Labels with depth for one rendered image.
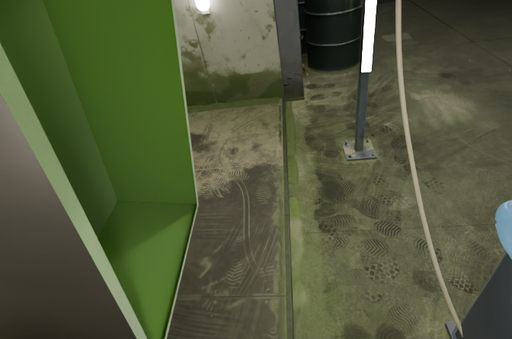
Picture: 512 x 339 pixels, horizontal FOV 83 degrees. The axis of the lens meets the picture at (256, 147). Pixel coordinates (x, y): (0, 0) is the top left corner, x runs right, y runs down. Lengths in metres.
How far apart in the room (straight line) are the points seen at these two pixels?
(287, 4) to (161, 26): 1.67
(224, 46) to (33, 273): 2.24
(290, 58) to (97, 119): 1.81
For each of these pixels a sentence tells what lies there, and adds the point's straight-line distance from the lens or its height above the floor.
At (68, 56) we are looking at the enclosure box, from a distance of 1.06.
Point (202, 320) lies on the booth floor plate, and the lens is 1.51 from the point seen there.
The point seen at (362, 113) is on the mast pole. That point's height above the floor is 0.33.
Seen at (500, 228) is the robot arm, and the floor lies 0.80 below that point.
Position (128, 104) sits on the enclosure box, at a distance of 1.06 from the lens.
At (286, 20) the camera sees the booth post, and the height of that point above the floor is 0.73.
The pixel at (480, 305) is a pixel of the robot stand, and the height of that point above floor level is 0.31.
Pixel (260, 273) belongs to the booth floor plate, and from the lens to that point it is 1.53.
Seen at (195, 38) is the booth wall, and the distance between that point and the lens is 2.62.
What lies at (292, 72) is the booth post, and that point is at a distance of 2.65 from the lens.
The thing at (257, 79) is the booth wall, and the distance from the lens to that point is 2.68.
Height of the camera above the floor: 1.37
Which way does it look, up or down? 37 degrees down
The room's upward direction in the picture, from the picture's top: 12 degrees counter-clockwise
